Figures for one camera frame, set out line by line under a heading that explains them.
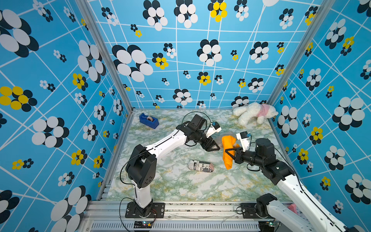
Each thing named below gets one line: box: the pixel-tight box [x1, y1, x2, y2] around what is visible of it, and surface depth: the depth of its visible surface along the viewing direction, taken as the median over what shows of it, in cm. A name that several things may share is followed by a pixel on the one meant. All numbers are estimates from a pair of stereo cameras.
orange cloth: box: [221, 135, 241, 170], surface depth 72 cm
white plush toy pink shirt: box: [232, 102, 279, 127], surface depth 110 cm
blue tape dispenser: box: [139, 112, 160, 130], surface depth 109 cm
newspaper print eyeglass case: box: [187, 159, 215, 173], surface depth 88 cm
